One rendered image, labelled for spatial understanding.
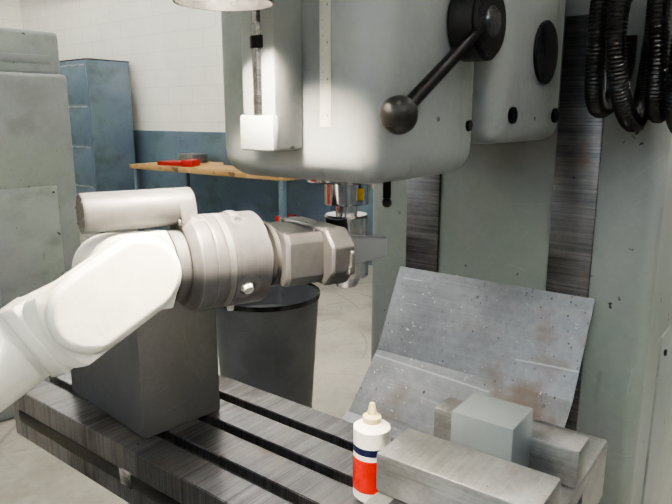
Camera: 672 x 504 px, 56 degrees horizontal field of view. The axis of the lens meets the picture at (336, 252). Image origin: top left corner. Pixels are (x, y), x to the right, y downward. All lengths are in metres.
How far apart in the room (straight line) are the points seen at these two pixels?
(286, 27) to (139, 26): 7.65
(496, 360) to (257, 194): 5.86
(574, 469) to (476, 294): 0.42
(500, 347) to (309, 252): 0.46
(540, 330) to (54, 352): 0.67
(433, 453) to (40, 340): 0.35
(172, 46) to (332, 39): 7.16
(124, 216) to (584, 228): 0.62
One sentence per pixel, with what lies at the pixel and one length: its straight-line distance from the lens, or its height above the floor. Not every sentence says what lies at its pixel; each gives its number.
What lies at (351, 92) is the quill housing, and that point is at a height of 1.39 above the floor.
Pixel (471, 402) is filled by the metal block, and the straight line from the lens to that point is 0.63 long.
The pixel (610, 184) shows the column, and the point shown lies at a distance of 0.92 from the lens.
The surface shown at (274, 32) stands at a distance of 0.55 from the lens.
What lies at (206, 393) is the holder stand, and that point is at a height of 0.99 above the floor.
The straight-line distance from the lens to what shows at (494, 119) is 0.68.
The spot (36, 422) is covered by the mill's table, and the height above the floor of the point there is 0.92.
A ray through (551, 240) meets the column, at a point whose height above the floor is 1.19.
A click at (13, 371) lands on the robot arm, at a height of 1.18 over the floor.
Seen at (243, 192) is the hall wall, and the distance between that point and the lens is 6.86.
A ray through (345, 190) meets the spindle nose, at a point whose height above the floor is 1.30.
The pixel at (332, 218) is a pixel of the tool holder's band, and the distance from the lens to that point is 0.64.
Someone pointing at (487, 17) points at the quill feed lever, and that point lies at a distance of 0.62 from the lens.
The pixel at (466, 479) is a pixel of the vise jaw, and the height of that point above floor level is 1.07.
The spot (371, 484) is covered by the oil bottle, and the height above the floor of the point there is 0.98.
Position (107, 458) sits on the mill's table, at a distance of 0.92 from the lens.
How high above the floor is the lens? 1.37
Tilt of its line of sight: 12 degrees down
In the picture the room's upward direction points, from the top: straight up
